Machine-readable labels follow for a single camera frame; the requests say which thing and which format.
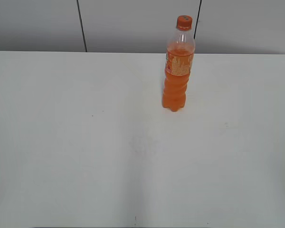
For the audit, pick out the orange soda bottle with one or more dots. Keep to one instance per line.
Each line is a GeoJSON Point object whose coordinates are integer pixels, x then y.
{"type": "Point", "coordinates": [179, 58]}

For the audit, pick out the orange bottle cap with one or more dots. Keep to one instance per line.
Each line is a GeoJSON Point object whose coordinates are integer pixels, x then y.
{"type": "Point", "coordinates": [184, 22]}

